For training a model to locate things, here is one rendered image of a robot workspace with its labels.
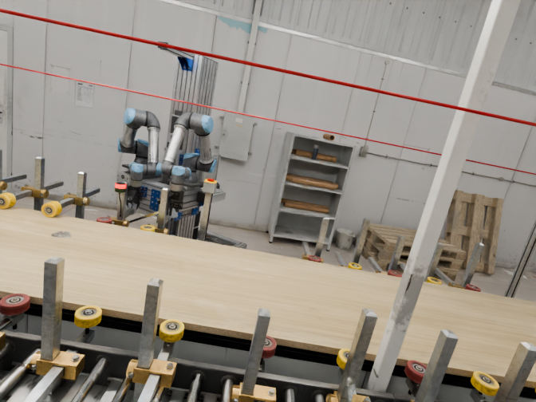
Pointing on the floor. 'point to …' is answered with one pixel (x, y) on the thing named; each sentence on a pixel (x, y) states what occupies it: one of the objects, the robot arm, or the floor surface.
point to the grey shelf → (302, 227)
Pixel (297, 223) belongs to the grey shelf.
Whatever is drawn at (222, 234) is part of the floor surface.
